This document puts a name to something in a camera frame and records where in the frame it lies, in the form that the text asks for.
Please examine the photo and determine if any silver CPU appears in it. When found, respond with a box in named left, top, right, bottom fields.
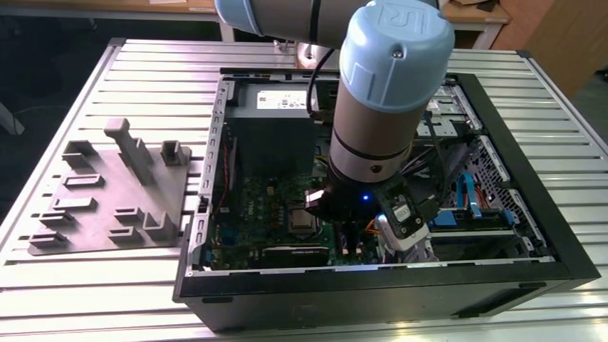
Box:
left=289, top=209, right=319, bottom=229

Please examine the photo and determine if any metal CPU socket cover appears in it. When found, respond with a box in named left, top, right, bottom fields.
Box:
left=283, top=204, right=325, bottom=240

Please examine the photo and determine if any green motherboard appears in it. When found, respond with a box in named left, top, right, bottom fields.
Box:
left=208, top=172, right=399, bottom=268

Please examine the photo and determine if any black graphics card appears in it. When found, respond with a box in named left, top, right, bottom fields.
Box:
left=260, top=244, right=329, bottom=269

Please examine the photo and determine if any hard disk in blue carrier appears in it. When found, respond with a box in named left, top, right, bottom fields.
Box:
left=429, top=209, right=517, bottom=232

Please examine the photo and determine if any grey power supply unit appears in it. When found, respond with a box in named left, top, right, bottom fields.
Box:
left=223, top=82, right=320, bottom=177

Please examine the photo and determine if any black PC case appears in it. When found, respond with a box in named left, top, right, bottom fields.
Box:
left=171, top=66, right=603, bottom=334

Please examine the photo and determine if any metal disk bay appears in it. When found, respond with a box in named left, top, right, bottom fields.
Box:
left=427, top=208, right=547, bottom=263

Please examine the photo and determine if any metal drive cage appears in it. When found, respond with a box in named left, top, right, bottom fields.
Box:
left=417, top=83, right=484, bottom=161

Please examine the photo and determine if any grey parts rack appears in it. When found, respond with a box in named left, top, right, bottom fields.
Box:
left=27, top=118, right=207, bottom=257

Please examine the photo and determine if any wooden desk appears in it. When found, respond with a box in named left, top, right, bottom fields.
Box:
left=0, top=0, right=513, bottom=50

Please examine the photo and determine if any brown wooden cabinet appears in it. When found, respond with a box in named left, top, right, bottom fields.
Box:
left=491, top=0, right=608, bottom=97

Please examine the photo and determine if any grey chair leg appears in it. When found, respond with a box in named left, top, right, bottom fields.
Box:
left=0, top=103, right=25, bottom=136

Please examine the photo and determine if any black camera bracket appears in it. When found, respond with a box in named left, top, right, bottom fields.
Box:
left=375, top=177, right=441, bottom=231

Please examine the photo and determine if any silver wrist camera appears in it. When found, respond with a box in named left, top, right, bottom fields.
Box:
left=373, top=212, right=432, bottom=252

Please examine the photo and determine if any blue data wire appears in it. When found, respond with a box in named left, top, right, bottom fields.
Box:
left=455, top=172, right=484, bottom=219

